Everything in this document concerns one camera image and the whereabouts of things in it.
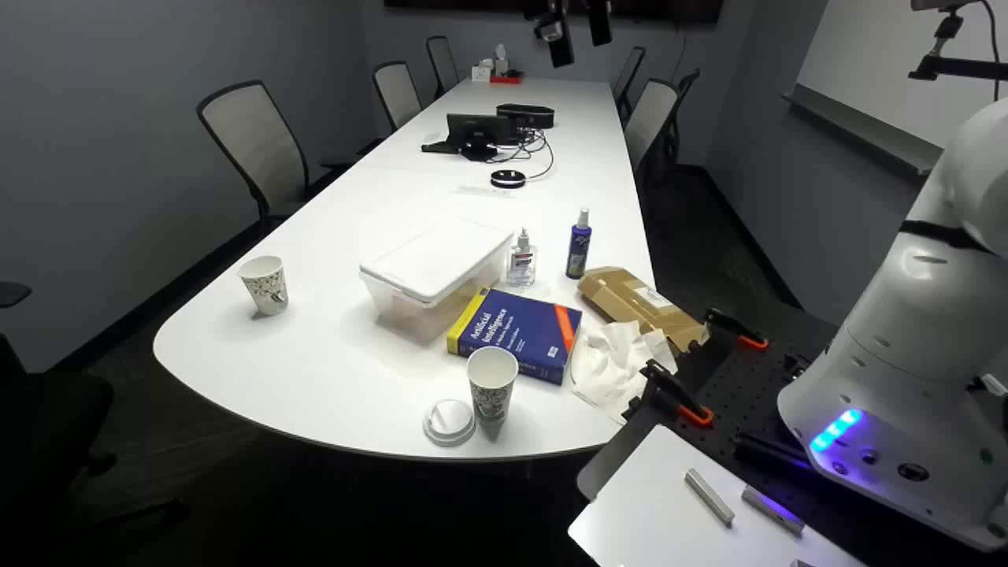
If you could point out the black conference phone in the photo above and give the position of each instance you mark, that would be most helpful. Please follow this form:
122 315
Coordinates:
474 134

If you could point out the grey marker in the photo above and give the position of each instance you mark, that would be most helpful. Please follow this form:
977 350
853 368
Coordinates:
710 498
772 511

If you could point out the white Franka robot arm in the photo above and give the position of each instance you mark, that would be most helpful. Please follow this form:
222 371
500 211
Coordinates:
924 349

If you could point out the white board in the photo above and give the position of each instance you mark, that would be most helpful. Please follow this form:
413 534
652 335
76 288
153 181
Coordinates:
651 508

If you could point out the blue and yellow book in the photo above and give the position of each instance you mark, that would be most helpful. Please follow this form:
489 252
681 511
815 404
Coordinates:
522 331

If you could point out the white plastic cup lid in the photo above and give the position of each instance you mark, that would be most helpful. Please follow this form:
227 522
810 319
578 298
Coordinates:
450 421

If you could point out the black speaker bar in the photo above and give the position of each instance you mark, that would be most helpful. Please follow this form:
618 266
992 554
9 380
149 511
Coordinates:
525 115

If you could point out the grey whiteboard tray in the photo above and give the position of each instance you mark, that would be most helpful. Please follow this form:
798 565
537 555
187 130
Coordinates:
854 124

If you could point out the patterned paper cup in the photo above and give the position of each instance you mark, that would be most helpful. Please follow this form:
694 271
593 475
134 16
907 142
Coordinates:
267 286
494 386

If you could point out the black round disc device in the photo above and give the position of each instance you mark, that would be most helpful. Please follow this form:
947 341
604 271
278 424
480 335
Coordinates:
509 179

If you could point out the clear plastic container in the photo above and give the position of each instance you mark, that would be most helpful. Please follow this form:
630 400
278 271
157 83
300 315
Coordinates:
421 315

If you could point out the brown paper envelope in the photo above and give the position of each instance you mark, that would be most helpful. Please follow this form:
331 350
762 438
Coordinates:
634 299

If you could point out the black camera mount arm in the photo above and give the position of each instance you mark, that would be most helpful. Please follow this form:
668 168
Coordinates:
948 63

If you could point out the blue spray bottle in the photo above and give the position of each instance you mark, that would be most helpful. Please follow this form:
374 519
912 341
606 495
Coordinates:
578 246

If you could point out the white rectangular container lid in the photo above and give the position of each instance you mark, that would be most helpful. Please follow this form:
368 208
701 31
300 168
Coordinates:
435 255

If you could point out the black and orange clamp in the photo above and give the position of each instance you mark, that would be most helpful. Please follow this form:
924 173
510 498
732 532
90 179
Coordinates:
678 399
737 328

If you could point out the mesh back office chair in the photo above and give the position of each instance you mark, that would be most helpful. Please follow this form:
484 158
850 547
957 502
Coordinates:
257 142
630 72
397 92
651 117
443 61

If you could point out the crumpled white paper towel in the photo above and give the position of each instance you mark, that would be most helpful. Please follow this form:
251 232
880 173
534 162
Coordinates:
617 364

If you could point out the clear hand sanitizer pump bottle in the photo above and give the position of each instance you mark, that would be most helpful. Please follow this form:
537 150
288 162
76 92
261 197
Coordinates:
522 264

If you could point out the black hanging camera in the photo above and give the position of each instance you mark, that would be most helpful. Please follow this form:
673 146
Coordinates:
556 35
601 19

